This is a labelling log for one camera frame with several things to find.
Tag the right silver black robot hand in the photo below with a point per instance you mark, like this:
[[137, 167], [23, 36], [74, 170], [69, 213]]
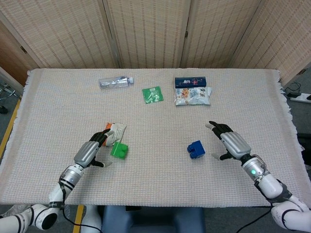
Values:
[[235, 145]]

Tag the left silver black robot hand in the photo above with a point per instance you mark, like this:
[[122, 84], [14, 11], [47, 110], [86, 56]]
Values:
[[86, 154]]

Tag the green toy block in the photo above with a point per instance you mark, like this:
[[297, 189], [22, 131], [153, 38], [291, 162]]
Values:
[[120, 150]]

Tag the blue toy block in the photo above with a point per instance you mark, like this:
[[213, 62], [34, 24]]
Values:
[[198, 148]]

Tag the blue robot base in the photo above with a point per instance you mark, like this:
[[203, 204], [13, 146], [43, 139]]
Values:
[[150, 221]]

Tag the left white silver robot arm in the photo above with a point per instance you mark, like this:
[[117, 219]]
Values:
[[70, 176]]

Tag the orange and white packet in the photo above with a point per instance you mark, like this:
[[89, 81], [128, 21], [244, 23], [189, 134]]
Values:
[[119, 132]]

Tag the white robot body column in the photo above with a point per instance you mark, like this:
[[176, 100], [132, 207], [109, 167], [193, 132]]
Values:
[[92, 218]]

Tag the white printed snack bag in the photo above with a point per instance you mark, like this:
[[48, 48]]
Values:
[[193, 95]]

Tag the clear plastic water bottle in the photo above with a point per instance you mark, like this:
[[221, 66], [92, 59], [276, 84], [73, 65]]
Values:
[[113, 82]]

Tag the dark blue rectangular box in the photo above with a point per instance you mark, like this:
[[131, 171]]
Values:
[[190, 82]]

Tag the black power adapter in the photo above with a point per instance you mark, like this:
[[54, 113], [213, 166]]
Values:
[[292, 91]]

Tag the beige woven tablecloth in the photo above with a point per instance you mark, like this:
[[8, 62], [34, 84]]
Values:
[[158, 121]]

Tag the white power strip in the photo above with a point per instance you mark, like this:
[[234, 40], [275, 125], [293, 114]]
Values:
[[301, 97]]

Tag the green square sachet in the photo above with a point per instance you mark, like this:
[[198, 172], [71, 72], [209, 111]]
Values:
[[152, 95]]

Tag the white sneaker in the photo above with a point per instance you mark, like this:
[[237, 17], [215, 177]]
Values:
[[14, 210]]

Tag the chrome chair base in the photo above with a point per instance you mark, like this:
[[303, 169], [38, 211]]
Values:
[[7, 93]]

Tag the beige woven screen panel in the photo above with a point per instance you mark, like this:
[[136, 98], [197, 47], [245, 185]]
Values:
[[286, 36], [60, 31], [218, 31], [148, 31]]

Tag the brown wooden panel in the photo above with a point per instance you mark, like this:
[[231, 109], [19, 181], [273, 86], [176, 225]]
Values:
[[12, 55]]

